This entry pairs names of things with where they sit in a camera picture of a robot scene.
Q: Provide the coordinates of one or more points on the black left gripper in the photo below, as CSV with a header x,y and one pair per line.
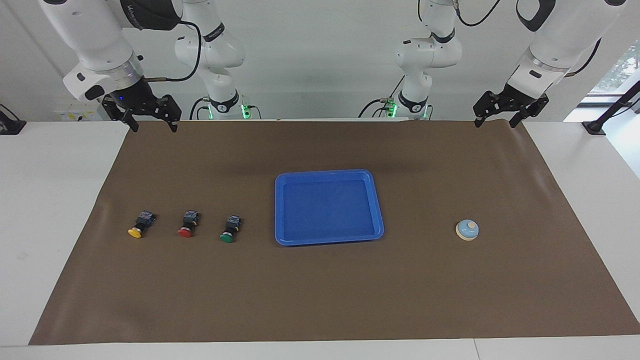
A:
x,y
510,100

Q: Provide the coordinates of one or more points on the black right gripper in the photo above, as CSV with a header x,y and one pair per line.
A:
x,y
140,100

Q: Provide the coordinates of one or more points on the yellow push button switch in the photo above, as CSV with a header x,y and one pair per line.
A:
x,y
140,225

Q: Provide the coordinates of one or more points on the red push button switch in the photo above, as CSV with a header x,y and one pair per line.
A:
x,y
188,224

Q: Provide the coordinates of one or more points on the light blue desk bell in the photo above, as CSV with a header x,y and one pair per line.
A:
x,y
467,230

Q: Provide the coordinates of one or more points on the green push button switch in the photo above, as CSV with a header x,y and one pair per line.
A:
x,y
229,231

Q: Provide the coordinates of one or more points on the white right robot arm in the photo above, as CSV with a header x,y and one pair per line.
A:
x,y
90,35

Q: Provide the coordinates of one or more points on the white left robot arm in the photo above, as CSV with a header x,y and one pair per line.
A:
x,y
560,45

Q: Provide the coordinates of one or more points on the blue plastic tray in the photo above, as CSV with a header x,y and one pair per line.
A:
x,y
327,210

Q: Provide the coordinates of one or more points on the window pane with greenery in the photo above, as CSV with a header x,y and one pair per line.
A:
x,y
620,70

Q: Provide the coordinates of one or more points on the small black table clamp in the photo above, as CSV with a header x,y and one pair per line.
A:
x,y
10,125

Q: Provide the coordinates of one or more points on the brown table mat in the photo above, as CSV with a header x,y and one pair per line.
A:
x,y
320,295

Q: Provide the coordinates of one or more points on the white wall socket box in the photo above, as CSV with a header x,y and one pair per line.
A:
x,y
75,112

